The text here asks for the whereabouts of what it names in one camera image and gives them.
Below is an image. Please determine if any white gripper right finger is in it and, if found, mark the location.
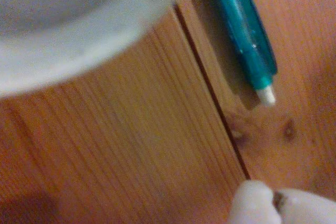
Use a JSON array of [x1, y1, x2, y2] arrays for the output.
[[275, 188, 336, 224]]

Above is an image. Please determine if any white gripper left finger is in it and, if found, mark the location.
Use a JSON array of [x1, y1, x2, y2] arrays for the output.
[[228, 180, 283, 224]]

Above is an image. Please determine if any green transparent pen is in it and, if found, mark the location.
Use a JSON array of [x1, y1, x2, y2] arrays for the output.
[[199, 0, 279, 107]]

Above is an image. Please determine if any white mug green blue pattern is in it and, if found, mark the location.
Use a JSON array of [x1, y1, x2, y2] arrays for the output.
[[0, 0, 201, 99]]

